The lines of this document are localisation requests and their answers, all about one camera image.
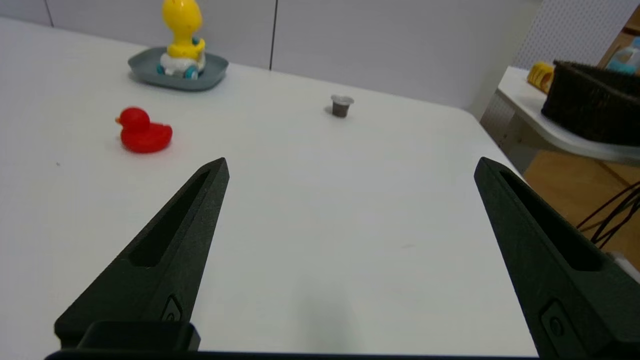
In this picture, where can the dark woven basket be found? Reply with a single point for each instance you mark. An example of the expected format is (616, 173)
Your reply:
(590, 107)

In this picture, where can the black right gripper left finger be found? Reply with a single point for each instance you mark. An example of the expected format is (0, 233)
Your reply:
(160, 260)

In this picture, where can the red rubber duck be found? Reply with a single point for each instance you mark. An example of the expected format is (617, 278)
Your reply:
(145, 134)

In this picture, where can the white side table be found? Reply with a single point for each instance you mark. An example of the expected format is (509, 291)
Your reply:
(520, 100)

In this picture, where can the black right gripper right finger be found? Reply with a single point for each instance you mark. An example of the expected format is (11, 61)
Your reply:
(555, 270)

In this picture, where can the wooden shelf unit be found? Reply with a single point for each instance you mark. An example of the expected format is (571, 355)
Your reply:
(627, 30)

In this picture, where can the yellow duck toy car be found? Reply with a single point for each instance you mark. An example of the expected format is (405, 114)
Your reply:
(184, 45)

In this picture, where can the yellow snack package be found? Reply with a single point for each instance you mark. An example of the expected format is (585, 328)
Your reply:
(540, 76)

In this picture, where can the grey square dish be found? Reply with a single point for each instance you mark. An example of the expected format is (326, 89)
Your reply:
(145, 70)

